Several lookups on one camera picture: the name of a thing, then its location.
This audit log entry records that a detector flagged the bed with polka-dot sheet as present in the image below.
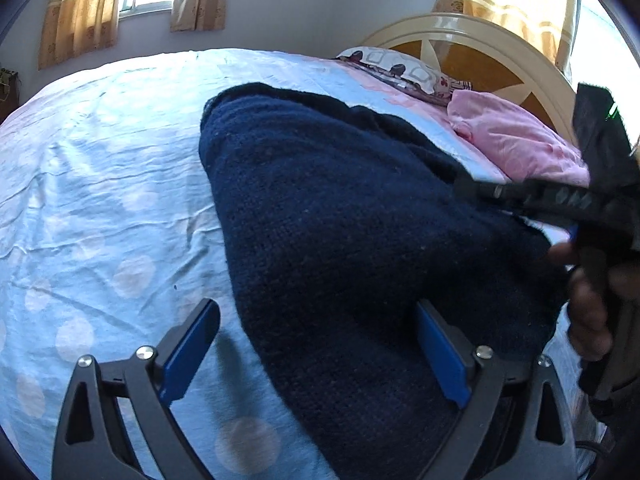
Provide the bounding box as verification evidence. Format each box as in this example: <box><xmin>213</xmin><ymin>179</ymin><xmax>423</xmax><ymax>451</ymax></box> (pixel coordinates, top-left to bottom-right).
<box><xmin>0</xmin><ymin>47</ymin><xmax>601</xmax><ymax>480</ymax></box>

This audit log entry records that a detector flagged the patterned pillow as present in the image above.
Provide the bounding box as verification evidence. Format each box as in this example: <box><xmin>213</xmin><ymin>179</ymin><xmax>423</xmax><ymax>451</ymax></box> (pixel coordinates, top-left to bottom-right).
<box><xmin>336</xmin><ymin>47</ymin><xmax>473</xmax><ymax>107</ymax></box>

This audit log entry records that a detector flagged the navy striped knit sweater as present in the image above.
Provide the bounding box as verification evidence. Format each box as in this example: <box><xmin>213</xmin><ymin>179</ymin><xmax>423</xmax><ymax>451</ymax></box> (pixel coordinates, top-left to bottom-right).
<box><xmin>198</xmin><ymin>82</ymin><xmax>571</xmax><ymax>480</ymax></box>

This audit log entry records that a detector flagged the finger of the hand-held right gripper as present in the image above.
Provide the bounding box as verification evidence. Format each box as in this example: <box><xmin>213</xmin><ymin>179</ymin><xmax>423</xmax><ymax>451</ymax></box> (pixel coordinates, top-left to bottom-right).
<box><xmin>515</xmin><ymin>214</ymin><xmax>582</xmax><ymax>250</ymax></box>
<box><xmin>452</xmin><ymin>177</ymin><xmax>597</xmax><ymax>222</ymax></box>

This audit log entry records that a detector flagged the person's right hand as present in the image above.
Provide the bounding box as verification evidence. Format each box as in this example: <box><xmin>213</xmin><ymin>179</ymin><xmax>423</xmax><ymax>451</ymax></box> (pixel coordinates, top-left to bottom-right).
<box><xmin>547</xmin><ymin>241</ymin><xmax>616</xmax><ymax>362</ymax></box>

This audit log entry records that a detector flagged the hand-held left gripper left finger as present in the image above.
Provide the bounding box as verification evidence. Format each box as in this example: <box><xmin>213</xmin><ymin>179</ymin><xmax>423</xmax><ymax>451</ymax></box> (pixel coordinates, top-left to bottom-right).
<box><xmin>50</xmin><ymin>298</ymin><xmax>222</xmax><ymax>480</ymax></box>

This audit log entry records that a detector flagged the cream and wood headboard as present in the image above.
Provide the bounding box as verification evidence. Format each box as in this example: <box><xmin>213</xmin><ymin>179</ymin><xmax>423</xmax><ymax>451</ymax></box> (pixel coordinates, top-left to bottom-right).
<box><xmin>360</xmin><ymin>12</ymin><xmax>583</xmax><ymax>146</ymax></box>

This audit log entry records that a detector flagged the pink cloth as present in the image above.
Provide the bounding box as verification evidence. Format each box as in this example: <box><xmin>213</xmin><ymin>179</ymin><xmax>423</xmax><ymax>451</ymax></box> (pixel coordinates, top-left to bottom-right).
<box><xmin>446</xmin><ymin>89</ymin><xmax>593</xmax><ymax>186</ymax></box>

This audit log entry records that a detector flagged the large side window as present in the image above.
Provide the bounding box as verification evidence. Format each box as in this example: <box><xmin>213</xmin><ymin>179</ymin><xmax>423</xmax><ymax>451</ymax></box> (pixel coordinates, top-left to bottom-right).
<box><xmin>570</xmin><ymin>0</ymin><xmax>640</xmax><ymax>128</ymax></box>

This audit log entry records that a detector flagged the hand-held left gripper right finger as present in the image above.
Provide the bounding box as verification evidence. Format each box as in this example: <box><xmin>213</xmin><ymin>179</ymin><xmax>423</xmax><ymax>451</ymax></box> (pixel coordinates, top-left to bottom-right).
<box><xmin>415</xmin><ymin>299</ymin><xmax>581</xmax><ymax>480</ymax></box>

